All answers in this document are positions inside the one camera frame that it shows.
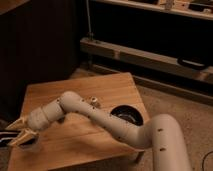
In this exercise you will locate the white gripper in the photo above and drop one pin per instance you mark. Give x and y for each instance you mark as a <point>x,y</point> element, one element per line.
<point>38,120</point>

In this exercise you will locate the black rectangular eraser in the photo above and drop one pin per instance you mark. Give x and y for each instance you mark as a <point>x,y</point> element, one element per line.
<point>8,136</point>

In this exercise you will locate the black round bowl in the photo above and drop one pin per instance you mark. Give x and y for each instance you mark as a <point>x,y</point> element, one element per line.
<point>128,113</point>

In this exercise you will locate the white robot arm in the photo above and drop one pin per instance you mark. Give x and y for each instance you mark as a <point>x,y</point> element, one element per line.
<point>161,133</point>

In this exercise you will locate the small clear bottle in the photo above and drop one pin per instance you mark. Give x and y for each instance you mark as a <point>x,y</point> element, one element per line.
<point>94,102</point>

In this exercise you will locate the metal pole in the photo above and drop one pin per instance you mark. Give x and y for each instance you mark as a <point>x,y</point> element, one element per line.
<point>90,33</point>

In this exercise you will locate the wooden shelf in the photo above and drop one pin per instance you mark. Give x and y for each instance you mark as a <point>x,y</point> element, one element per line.
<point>177,7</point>

